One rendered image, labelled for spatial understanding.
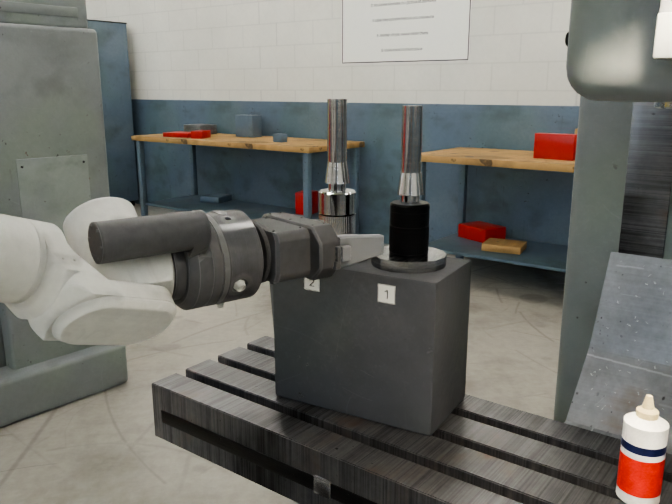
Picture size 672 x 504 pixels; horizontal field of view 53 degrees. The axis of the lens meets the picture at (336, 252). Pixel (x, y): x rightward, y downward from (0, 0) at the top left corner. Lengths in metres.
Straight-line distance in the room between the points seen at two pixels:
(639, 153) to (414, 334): 0.44
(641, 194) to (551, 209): 4.15
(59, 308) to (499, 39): 4.92
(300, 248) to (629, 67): 0.33
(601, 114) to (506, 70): 4.23
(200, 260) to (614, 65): 0.37
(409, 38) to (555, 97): 1.30
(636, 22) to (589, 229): 0.55
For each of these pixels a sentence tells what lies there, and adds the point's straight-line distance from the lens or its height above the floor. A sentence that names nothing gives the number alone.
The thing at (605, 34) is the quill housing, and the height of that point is 1.36.
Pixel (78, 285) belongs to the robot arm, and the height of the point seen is 1.18.
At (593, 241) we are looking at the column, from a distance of 1.08.
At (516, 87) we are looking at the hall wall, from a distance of 5.24.
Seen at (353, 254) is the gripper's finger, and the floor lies 1.16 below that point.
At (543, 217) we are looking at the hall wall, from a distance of 5.21.
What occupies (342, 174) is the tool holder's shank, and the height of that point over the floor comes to 1.22.
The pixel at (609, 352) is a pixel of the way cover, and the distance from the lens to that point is 1.04.
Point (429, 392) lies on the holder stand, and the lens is 0.79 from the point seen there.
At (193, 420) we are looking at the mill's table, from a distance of 0.93.
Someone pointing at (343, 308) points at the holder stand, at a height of 1.07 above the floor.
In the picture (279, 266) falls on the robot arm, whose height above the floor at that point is 1.15.
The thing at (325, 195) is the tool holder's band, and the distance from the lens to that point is 0.83.
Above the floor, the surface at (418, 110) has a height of 1.30.
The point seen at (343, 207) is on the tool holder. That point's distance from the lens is 0.83.
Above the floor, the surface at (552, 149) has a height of 0.94.
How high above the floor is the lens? 1.32
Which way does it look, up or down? 14 degrees down
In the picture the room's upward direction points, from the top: straight up
